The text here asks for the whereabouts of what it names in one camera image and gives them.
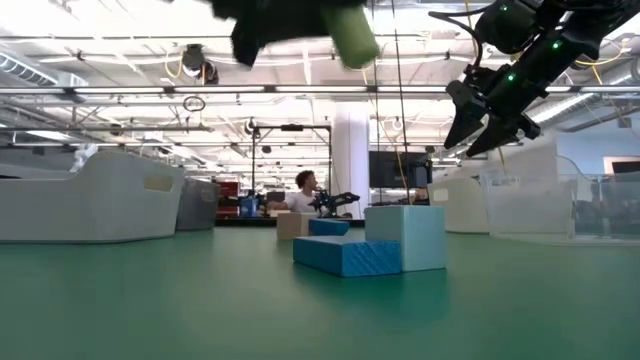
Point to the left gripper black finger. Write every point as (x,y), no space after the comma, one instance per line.
(247,47)

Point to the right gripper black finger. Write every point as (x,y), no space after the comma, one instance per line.
(467,112)
(495,137)

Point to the yellow-green cylinder block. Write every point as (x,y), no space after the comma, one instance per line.
(352,37)

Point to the light teal cube block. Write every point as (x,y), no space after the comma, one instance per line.
(415,240)

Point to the small dark blue block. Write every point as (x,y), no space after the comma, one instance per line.
(327,227)

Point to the beige block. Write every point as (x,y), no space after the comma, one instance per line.
(292,226)

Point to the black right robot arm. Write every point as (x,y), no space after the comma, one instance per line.
(555,55)

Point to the black background robot arm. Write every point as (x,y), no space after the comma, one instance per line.
(332,200)

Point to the white plastic bin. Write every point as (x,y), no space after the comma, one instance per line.
(100,210)
(462,210)

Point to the clear plastic bin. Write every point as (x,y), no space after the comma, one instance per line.
(530,210)

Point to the black computer monitor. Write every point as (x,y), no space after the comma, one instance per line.
(390,170)

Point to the white building column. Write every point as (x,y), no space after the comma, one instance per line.
(350,150)

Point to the red tool cabinet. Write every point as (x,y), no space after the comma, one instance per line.
(229,195)

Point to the dark translucent plastic bin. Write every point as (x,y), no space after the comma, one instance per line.
(197,197)

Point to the blue container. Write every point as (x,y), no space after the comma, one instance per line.
(248,207)

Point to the person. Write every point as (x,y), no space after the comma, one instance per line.
(300,200)

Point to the black background table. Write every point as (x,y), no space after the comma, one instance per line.
(240,222)

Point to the white crumpled object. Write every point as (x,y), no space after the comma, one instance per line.
(82,157)

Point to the silver ventilation duct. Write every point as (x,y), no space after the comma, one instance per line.
(575,107)
(30,70)

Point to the long ceiling light rail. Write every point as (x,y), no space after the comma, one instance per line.
(320,89)

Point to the black background gantry frame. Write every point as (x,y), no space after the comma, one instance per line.
(292,127)

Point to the dark wall screen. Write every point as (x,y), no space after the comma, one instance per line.
(625,167)

